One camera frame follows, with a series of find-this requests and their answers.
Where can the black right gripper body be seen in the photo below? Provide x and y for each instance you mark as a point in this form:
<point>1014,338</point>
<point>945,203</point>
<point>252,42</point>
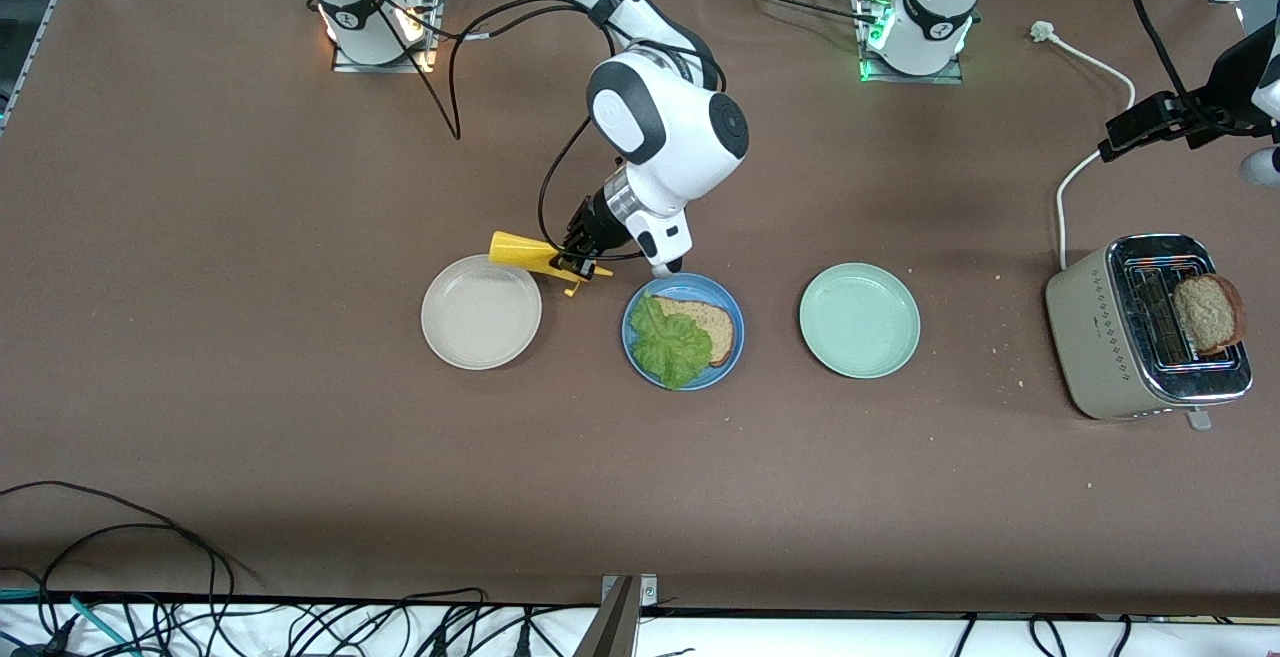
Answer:
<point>596,222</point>

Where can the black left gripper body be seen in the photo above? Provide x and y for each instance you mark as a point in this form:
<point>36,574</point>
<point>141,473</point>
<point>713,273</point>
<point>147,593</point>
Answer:
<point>1178,113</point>

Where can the yellow mustard squeeze bottle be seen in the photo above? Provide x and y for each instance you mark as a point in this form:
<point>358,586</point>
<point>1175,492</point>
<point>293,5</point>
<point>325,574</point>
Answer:
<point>520,250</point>

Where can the green lettuce leaf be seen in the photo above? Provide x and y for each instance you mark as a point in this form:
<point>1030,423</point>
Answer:
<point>670,347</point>

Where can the brown bread slice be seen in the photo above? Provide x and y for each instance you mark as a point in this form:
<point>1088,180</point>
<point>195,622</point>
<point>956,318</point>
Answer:
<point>1210,315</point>
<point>720,327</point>

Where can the beige plate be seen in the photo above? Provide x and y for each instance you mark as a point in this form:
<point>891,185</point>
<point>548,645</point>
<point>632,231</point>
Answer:
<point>480,312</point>

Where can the blue plate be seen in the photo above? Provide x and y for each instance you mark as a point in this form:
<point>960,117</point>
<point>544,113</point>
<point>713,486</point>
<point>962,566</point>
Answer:
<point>730,362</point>

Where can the pale green plate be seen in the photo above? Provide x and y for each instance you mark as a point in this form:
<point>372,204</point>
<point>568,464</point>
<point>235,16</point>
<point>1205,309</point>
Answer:
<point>860,321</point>

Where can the beige chrome toaster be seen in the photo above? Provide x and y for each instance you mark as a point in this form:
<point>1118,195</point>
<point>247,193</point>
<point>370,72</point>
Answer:
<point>1095,337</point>

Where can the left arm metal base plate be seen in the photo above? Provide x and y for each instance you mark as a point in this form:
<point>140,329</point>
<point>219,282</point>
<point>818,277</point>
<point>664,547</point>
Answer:
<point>900,79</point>

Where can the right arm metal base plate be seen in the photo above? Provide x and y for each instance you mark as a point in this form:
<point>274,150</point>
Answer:
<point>436,27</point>

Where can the metal frame bracket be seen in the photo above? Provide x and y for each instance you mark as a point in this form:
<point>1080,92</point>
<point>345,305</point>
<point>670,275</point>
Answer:
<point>615,627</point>

